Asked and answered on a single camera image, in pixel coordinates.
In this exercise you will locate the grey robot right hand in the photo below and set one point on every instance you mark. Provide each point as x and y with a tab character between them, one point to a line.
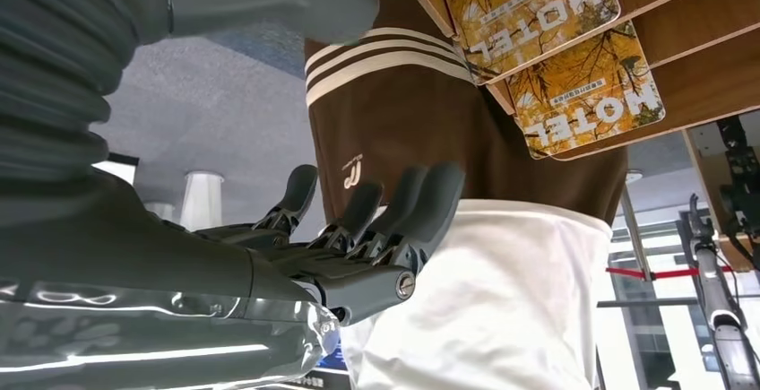
148	268

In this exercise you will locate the person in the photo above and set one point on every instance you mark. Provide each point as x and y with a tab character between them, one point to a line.
463	156

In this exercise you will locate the yellow hotel key card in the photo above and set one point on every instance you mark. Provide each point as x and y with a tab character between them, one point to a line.
585	93
528	16

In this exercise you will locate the brown cardboard card holder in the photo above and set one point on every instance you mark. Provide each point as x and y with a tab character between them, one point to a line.
700	84

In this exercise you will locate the white round column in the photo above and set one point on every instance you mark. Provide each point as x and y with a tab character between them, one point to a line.
202	203
160	210

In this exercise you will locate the red barrier tape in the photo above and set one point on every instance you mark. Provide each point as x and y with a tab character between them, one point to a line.
671	272

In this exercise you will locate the black mechanical device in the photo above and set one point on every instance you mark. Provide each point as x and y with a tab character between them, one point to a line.
742	161

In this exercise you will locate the metal barrier post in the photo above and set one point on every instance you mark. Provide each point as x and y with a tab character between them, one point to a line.
635	233

